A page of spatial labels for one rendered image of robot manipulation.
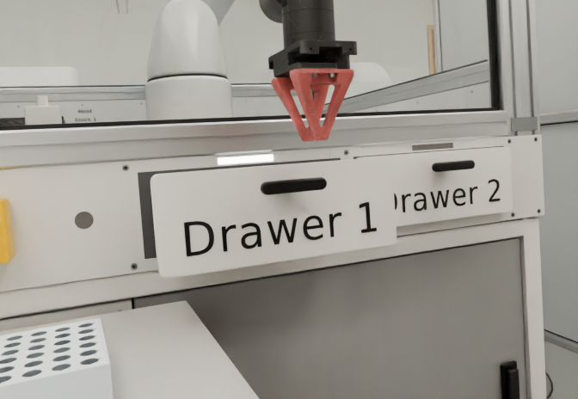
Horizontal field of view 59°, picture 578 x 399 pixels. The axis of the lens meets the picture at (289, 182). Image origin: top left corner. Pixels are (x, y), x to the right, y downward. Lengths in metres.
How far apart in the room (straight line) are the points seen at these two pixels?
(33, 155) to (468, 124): 0.66
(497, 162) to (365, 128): 0.24
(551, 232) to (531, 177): 1.61
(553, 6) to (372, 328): 1.98
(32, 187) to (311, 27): 0.38
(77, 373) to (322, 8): 0.41
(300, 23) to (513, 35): 0.52
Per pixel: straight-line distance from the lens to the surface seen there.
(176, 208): 0.55
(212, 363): 0.48
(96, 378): 0.41
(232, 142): 0.71
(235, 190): 0.56
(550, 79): 2.56
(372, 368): 0.87
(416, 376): 0.92
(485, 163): 0.90
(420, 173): 0.82
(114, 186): 0.68
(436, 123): 0.86
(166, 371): 0.48
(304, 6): 0.56
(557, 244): 2.59
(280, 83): 0.58
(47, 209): 0.69
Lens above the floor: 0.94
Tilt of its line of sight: 3 degrees down
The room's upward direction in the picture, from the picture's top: 4 degrees counter-clockwise
